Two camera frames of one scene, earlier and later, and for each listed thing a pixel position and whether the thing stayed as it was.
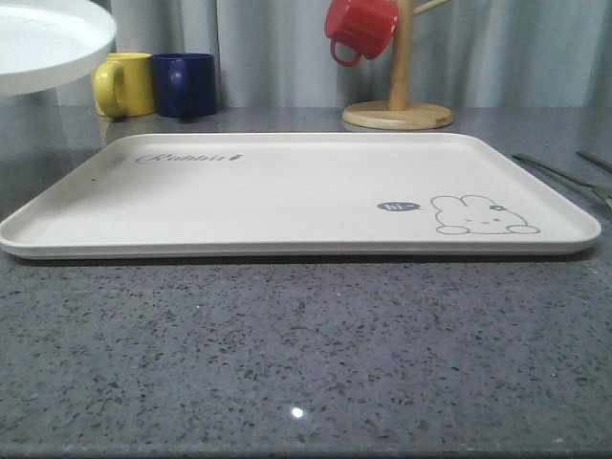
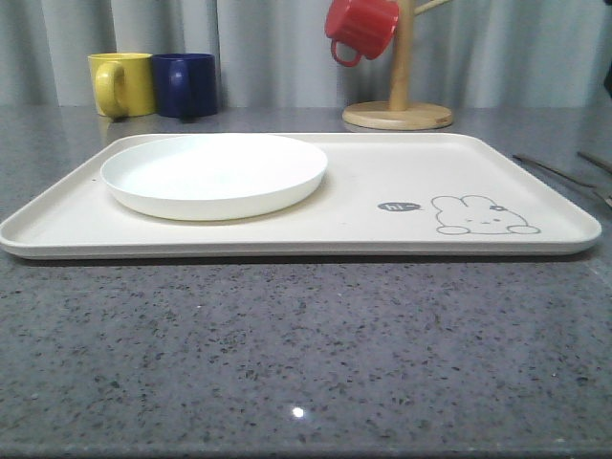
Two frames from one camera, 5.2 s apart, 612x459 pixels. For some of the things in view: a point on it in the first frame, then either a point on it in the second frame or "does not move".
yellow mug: [123, 84] does not move
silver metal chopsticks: [596, 161] does not move
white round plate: [48, 43] → [211, 177]
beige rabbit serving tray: [307, 195] does not move
